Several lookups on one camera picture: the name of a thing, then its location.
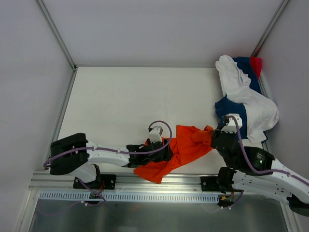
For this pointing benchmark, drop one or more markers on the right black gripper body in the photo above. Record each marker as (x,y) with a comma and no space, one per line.
(216,139)

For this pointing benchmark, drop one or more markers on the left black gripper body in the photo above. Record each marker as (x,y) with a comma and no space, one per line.
(164,150)

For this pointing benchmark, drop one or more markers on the orange t shirt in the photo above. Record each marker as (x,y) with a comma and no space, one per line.
(189,144)

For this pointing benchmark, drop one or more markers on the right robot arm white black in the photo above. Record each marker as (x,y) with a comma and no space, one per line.
(255,170)

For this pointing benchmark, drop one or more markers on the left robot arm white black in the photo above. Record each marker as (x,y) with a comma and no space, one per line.
(76,156)

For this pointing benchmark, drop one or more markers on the white t shirt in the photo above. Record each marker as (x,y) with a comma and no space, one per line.
(262,113)

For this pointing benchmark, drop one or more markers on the red pink t shirt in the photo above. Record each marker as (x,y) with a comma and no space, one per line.
(257,65)

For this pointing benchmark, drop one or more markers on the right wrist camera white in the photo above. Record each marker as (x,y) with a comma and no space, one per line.
(230,123)

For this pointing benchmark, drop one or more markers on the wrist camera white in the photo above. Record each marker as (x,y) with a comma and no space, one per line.
(155,133)
(230,123)

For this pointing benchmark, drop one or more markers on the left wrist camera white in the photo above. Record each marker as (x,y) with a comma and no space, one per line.
(155,133)

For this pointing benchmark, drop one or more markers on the white slotted cable duct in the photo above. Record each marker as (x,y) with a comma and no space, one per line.
(131,197)

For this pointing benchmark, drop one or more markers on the left table edge rail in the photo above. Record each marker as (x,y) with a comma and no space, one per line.
(61,114)

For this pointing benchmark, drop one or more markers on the right corner aluminium post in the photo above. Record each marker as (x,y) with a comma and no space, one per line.
(269,28)

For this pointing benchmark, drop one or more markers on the corner aluminium post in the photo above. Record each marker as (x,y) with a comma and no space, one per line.
(54,30)
(269,28)

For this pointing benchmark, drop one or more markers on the left corner aluminium post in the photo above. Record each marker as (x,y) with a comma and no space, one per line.
(54,30)

